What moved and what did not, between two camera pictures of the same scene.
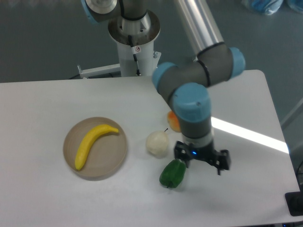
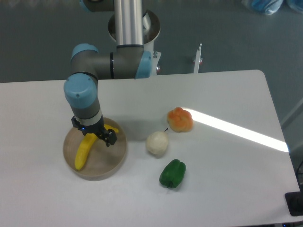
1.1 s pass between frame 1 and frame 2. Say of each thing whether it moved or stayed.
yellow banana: stayed
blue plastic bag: stayed
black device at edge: stayed
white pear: stayed
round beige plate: stayed
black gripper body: moved
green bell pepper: stayed
